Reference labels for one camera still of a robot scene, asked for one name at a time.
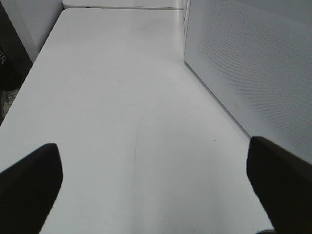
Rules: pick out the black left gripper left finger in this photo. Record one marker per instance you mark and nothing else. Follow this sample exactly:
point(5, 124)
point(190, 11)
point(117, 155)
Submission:
point(28, 190)

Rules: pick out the white microwave door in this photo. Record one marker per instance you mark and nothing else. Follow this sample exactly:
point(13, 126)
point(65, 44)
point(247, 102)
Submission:
point(256, 58)

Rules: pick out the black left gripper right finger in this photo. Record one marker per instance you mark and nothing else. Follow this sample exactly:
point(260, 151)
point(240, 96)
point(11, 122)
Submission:
point(283, 184)

